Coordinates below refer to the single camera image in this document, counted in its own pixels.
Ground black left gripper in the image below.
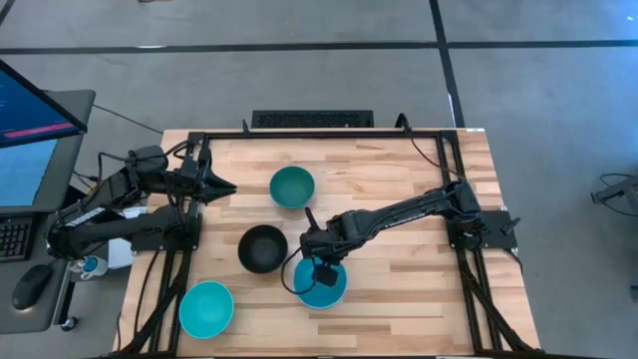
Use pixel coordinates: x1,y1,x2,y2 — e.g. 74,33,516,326
174,147,238,206

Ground blue plastic bowl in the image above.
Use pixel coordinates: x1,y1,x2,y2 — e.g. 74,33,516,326
292,254,349,311

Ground dark green teal bowl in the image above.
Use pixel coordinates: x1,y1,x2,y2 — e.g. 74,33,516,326
268,166,316,210

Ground black plastic bowl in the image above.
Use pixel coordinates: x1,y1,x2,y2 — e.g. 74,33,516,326
237,223,289,275

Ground black perforated box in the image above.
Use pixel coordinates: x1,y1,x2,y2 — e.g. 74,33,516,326
250,109,375,130

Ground white box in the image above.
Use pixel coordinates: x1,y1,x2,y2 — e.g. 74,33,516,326
107,206,139,270

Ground light cyan bowl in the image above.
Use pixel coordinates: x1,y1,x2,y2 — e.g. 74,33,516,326
178,280,235,341

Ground grey desk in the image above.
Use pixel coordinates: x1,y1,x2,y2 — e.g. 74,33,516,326
0,89,97,336

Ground computer monitor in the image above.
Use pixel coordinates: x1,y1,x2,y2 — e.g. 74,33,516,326
0,58,90,150

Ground black keyboard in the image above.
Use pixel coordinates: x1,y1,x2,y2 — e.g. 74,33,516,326
0,213,35,264

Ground black computer mouse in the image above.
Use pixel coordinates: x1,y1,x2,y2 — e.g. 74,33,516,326
11,263,55,311

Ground black floor stand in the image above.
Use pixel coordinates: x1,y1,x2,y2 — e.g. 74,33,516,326
590,172,638,219

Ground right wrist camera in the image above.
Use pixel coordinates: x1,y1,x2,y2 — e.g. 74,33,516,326
312,262,339,289

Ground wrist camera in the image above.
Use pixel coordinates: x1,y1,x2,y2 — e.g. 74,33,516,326
178,153,201,177
312,262,339,289

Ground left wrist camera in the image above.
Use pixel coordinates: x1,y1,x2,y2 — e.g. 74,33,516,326
178,153,201,177

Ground black camera cable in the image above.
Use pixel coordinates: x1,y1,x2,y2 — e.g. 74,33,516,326
280,246,320,296

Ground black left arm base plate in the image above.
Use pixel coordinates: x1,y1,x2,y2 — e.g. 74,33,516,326
130,206,201,253

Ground black frame cable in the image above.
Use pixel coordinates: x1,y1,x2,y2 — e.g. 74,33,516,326
396,113,463,180

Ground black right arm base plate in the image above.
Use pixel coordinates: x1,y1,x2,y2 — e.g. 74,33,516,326
446,208,522,250

